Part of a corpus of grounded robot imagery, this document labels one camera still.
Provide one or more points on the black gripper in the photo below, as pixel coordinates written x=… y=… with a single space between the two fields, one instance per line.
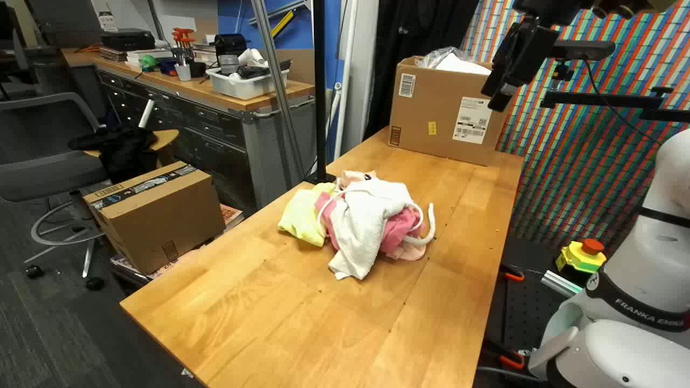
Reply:
x=529 y=54

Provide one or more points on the hot pink cloth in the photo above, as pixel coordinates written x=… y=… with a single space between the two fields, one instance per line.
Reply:
x=401 y=229

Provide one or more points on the white towel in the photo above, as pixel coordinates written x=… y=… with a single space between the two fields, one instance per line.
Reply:
x=368 y=215

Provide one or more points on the yellow cloth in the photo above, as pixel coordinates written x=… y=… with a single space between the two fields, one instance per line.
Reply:
x=306 y=215

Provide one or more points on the clear plastic packing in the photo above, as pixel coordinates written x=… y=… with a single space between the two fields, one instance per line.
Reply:
x=454 y=61

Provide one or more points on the cardboard box with white label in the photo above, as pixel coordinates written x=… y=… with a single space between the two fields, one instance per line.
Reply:
x=439 y=114

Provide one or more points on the black pole stand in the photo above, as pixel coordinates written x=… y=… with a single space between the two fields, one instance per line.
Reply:
x=321 y=86

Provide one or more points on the orange clamp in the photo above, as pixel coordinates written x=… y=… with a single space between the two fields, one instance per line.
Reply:
x=513 y=359
x=513 y=274

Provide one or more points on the yellow red emergency stop button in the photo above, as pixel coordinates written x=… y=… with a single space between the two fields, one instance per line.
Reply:
x=581 y=256

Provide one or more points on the silver tripod pole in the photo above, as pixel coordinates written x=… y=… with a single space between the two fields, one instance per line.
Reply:
x=278 y=86

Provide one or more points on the white plastic bin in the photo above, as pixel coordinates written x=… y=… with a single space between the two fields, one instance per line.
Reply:
x=245 y=85

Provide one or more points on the grey workbench with wooden top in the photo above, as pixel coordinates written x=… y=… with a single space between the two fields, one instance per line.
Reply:
x=217 y=121

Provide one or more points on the reddish flat board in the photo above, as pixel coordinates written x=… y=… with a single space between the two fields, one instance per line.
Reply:
x=232 y=214

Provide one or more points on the round wooden stool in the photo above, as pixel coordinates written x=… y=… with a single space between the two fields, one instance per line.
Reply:
x=168 y=138

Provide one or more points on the cardboard box with black tape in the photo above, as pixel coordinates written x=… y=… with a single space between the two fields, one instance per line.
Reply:
x=154 y=215

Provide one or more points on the grey office chair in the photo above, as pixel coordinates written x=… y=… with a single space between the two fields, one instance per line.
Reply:
x=44 y=173

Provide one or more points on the black mounted camera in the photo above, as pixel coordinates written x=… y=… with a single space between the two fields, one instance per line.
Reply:
x=584 y=48

